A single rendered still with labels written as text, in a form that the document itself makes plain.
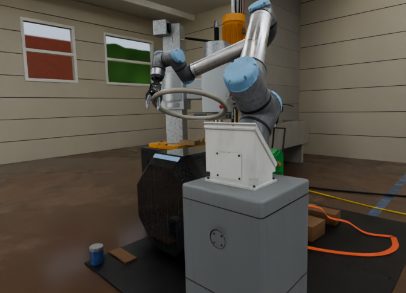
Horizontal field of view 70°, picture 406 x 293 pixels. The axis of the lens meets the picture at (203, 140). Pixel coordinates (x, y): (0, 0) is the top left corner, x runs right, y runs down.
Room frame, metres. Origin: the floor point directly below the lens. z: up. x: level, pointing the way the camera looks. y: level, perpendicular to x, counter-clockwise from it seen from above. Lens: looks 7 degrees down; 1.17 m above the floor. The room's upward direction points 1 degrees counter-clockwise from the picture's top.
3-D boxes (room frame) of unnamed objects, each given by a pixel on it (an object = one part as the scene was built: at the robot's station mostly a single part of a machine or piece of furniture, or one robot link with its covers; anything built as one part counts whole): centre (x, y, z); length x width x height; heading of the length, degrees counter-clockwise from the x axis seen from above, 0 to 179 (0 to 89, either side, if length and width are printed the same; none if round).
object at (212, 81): (2.56, -0.16, 1.32); 0.36 x 0.22 x 0.45; 161
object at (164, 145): (3.25, 0.29, 0.76); 0.49 x 0.49 x 0.05; 46
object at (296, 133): (5.62, -1.50, 0.43); 1.30 x 0.62 x 0.86; 137
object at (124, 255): (2.17, 0.66, 0.02); 0.25 x 0.10 x 0.01; 46
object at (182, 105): (3.25, 0.29, 1.36); 0.35 x 0.35 x 0.41
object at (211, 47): (2.82, -0.25, 1.62); 0.96 x 0.25 x 0.17; 161
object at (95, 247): (2.09, 0.83, 0.08); 0.10 x 0.10 x 0.13
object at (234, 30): (3.11, -0.36, 1.90); 0.31 x 0.28 x 0.40; 71
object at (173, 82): (3.21, 0.09, 1.36); 0.74 x 0.34 x 0.25; 78
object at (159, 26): (3.15, 0.40, 2.00); 0.20 x 0.18 x 0.15; 46
